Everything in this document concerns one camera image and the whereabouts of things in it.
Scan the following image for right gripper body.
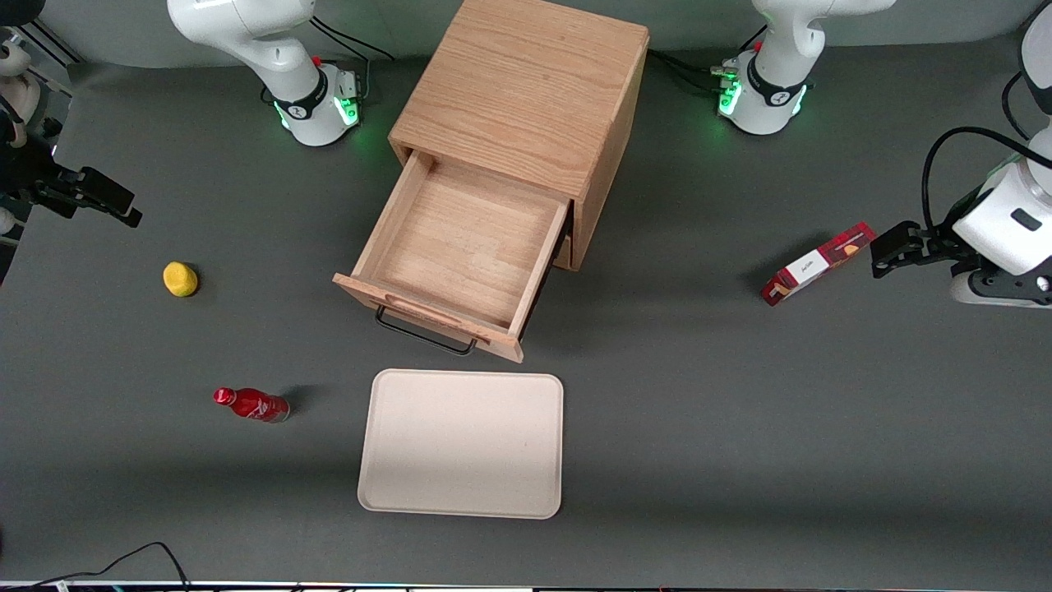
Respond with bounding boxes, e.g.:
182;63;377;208
0;138;60;218

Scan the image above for black wire drawer handle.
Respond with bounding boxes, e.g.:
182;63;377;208
376;306;479;357

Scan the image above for oak wooden drawer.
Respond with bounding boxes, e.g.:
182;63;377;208
333;150;574;364

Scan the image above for beige round stand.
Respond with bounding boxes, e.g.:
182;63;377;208
0;37;42;124

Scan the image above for red white snack box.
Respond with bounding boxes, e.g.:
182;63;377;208
760;222;878;307

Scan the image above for yellow lemon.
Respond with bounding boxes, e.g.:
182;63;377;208
163;261;199;298

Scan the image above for red soda bottle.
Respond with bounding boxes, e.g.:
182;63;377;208
213;387;291;423

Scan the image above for oak wooden cabinet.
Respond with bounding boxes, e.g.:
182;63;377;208
388;0;650;272

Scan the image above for beige plastic tray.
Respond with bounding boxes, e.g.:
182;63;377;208
358;369;565;520

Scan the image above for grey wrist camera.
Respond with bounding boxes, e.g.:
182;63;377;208
951;265;1052;309

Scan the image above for long black arm cable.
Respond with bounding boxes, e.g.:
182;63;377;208
920;126;1052;231

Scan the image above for short black arm cable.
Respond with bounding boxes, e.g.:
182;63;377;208
1001;72;1032;141

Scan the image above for black base cables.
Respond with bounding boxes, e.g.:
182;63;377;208
311;15;395;62
649;25;769;95

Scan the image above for thin black floor cable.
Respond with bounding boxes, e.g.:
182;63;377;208
25;541;191;592

